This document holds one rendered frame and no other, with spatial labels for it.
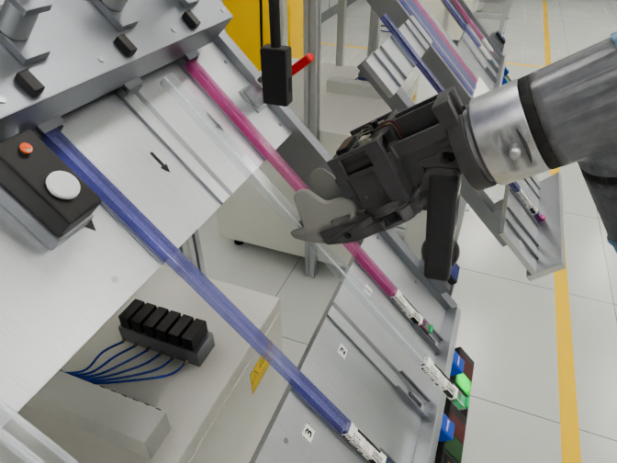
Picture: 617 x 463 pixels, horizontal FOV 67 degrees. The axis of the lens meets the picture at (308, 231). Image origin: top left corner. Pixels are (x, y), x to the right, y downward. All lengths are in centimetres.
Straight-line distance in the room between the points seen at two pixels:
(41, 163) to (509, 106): 35
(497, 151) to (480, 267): 169
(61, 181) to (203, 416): 48
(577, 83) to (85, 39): 39
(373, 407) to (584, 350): 136
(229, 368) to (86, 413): 22
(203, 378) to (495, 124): 61
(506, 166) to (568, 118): 5
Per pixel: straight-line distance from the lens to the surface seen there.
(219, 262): 199
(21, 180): 40
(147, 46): 52
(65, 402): 80
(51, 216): 40
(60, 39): 47
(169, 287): 98
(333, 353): 56
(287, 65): 39
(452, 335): 74
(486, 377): 167
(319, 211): 46
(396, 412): 62
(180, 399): 80
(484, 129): 38
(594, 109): 37
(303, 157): 70
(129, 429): 74
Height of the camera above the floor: 127
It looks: 37 degrees down
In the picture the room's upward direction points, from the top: straight up
